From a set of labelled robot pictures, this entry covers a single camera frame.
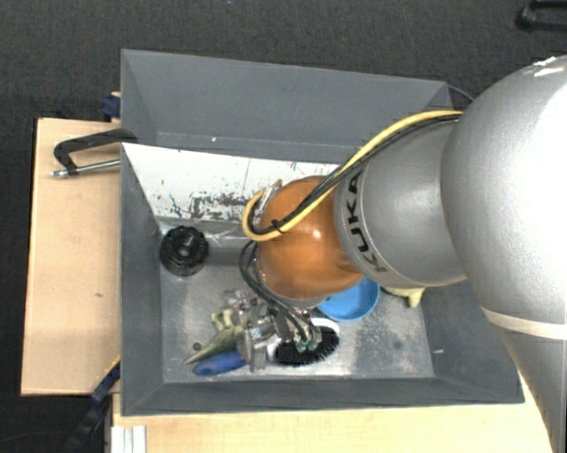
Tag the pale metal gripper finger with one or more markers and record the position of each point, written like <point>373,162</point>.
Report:
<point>247,305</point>
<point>255,351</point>

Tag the blue plastic cup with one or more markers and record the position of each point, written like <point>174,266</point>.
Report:
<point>352,304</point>

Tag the black ribbed round knob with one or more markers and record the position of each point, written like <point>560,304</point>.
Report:
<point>184,250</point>

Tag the pale yellow toy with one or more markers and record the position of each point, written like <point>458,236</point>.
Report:
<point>411,294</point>

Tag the pale wood flat board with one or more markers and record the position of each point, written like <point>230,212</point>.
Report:
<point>70,268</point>

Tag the grey metal bin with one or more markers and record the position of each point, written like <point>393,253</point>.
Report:
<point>251,102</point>

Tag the black cylinder on white bracket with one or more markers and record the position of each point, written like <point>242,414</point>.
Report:
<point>327,347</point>

